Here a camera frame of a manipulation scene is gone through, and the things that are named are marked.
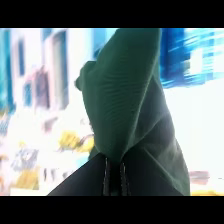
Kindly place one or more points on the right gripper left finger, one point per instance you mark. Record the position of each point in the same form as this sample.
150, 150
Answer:
86, 181

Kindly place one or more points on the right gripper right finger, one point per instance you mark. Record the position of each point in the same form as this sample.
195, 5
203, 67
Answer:
143, 183

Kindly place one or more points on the dark green T-shirt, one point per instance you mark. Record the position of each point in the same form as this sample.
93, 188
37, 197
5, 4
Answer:
126, 93

